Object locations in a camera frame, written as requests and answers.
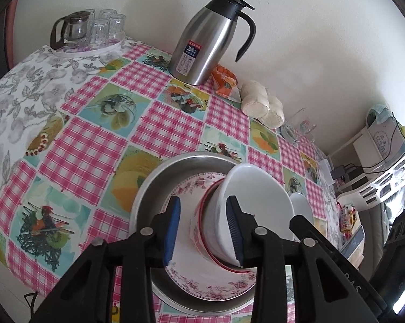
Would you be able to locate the pink floral rim plate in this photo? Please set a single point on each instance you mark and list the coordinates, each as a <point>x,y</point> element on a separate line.
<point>189,269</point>

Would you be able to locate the small white porcelain bowl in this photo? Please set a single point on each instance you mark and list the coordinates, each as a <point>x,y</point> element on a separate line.
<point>300,203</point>

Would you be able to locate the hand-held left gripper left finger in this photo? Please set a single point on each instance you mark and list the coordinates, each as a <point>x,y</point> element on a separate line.
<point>172,232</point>

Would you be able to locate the large stainless steel plate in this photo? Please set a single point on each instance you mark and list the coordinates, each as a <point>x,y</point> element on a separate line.
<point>148,191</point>

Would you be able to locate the small clear glass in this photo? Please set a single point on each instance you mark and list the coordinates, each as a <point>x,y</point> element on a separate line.
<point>108,13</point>
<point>117,27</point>
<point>90,14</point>
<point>99,33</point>

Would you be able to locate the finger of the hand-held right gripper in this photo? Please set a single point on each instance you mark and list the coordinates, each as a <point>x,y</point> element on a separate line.
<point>350,276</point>

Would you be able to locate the white lattice shelf rack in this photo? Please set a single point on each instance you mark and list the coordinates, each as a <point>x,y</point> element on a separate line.
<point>381,188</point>

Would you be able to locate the orange snack packet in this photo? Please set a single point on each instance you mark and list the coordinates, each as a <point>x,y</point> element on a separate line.
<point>224,84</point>

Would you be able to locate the colourful snack packets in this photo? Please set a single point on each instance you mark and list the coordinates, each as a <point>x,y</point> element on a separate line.
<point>347,217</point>

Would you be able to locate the red rim printed bowl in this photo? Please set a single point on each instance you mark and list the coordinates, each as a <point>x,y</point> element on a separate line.
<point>197,228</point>

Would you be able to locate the bag of white steamed buns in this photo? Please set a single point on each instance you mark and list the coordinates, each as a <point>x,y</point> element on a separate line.
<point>261,104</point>

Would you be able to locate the plain white bowl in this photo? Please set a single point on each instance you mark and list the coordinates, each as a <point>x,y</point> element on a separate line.
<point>256,188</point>

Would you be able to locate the black power adapter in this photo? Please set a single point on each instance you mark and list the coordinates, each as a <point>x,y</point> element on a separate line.
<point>338,172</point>

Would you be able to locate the teal cloth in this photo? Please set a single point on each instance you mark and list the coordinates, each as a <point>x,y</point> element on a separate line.
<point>381,110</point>

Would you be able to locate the pink checkered fruit tablecloth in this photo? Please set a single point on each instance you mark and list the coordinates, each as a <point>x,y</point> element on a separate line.
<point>88,141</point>

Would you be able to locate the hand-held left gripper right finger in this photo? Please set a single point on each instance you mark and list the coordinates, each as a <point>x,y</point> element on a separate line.
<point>234,232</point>

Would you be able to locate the grey blue box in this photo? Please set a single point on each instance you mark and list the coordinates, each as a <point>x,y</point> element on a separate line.
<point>352,240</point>

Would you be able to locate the white printed container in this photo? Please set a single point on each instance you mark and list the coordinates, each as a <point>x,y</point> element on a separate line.
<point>384,138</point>

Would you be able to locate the clear drinking glass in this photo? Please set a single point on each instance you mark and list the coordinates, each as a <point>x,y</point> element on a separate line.
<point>288,134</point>

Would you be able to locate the white oval tray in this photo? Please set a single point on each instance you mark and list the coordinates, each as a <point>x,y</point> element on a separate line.
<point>88,51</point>

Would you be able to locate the printed glass mug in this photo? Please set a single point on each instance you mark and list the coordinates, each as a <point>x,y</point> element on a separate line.
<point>303,124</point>

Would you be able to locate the stainless steel thermos jug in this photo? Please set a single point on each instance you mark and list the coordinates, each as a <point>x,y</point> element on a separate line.
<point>202,40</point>

